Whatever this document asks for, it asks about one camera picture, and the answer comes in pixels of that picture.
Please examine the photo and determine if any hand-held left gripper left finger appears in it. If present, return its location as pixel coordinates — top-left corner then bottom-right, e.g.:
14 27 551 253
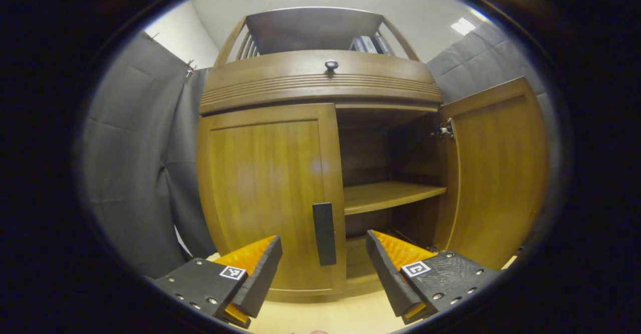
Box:
153 235 283 329

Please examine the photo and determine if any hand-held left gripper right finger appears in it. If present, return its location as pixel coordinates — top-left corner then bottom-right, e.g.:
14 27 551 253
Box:
366 230 501 324

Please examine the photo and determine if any wooden shoe cabinet door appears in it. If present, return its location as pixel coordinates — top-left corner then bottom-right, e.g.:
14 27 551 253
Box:
197 103 347 297
433 77 550 270

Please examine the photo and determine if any wooden double-door shoe cabinet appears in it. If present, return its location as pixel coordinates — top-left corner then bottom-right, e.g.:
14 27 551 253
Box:
196 7 550 304

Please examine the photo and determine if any wooden cabinet drawer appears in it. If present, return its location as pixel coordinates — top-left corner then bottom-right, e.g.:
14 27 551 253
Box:
200 50 442 115

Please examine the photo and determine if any black backdrop cloth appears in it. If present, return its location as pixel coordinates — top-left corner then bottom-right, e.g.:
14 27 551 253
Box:
80 21 561 279

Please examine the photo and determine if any ceiling light panel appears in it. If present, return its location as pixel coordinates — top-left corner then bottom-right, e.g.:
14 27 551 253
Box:
451 18 476 36

